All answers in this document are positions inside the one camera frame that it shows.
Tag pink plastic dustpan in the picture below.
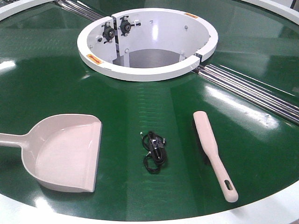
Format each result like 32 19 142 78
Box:
0 114 102 193

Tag black cable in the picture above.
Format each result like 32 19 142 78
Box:
140 131 168 174

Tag black bearing mount right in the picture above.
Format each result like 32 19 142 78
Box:
118 15 141 36

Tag black bearing mount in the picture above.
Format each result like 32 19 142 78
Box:
102 22 115 44
118 15 141 36

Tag black bearing mount left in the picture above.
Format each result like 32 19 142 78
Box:
102 22 115 44

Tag orange warning sticker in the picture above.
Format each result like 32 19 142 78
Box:
184 13 198 19
87 54 102 64

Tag white central ring housing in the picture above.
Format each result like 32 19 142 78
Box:
77 8 218 82

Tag steel rollers top-left strip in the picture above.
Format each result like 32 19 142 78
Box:
54 0 105 21

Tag pink hand brush black bristles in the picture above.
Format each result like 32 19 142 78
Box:
193 111 239 203

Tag orange warning sticker front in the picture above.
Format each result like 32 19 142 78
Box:
87 54 102 64

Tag orange warning sticker rear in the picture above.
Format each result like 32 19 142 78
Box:
184 13 198 19

